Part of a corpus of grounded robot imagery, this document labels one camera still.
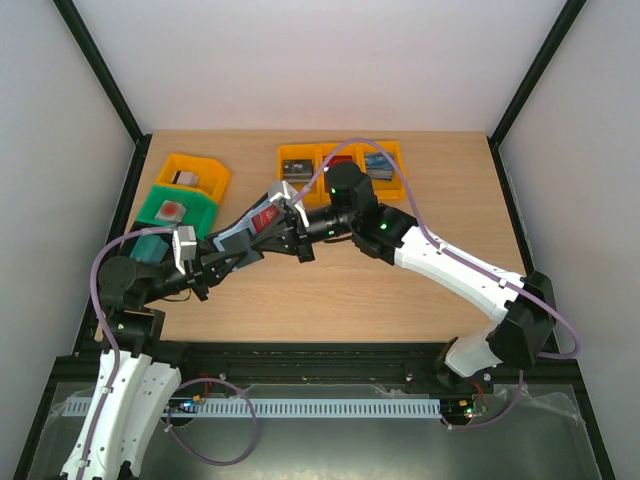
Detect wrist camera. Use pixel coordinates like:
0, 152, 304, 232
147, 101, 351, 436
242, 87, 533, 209
172, 225, 198, 275
267, 180, 306, 226

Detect red round card stack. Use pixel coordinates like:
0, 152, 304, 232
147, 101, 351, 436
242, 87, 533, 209
154, 200, 187, 223

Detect blue card stack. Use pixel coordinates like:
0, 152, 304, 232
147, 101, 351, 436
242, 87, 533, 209
364, 152, 394, 181

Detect white slotted cable duct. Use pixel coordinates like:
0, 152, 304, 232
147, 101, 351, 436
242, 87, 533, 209
58, 395, 442, 419

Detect black right rear frame post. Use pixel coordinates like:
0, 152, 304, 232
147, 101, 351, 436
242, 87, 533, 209
488, 0, 587, 151

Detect yellow bin with black cards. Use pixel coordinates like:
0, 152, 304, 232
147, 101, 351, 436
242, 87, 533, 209
277, 143, 322, 192

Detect yellow bin left side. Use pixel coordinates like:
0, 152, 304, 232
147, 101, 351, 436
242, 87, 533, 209
155, 153, 231, 204

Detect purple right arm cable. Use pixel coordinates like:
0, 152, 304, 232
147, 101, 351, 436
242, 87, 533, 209
292, 138, 582, 359

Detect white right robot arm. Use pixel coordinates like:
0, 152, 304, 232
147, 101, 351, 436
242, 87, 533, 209
249, 163, 555, 392

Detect teal card stack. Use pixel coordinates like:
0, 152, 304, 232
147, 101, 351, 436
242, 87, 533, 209
129, 235, 169, 265

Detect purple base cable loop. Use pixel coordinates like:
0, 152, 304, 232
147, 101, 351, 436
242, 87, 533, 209
163, 377, 259, 465

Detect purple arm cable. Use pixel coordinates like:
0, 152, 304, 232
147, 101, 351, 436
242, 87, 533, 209
74, 227, 176, 480
292, 138, 582, 359

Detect black frame post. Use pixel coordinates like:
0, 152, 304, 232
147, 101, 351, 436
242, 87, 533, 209
488, 0, 587, 151
52, 0, 146, 146

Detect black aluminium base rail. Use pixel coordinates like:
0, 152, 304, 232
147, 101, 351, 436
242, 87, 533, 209
49, 341, 581, 391

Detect black left rear frame post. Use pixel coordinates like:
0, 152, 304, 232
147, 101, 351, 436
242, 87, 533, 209
52, 0, 146, 146

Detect silver card stack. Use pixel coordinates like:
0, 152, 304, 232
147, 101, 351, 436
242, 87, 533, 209
172, 170, 199, 188

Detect yellow bin with blue cards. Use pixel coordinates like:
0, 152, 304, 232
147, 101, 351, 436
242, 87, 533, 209
356, 140, 406, 201

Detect yellow bin with red cards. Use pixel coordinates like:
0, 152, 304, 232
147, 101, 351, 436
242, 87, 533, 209
316, 143, 364, 204

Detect green bin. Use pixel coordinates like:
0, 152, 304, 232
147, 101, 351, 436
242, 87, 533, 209
136, 186, 218, 239

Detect black card stack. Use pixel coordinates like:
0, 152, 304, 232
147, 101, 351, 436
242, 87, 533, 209
282, 159, 314, 183

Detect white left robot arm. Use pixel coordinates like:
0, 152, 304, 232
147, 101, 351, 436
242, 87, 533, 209
59, 232, 247, 479

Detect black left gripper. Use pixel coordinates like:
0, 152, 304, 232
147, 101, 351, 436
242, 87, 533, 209
142, 241, 248, 305

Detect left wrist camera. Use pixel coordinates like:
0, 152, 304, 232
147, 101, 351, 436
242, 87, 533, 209
172, 225, 198, 275

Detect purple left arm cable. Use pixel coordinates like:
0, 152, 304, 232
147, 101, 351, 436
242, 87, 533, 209
74, 227, 176, 480

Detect black card holder wallet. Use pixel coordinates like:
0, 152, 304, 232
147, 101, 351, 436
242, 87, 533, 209
204, 194, 287, 251

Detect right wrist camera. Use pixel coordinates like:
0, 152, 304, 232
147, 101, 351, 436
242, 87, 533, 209
267, 180, 306, 226

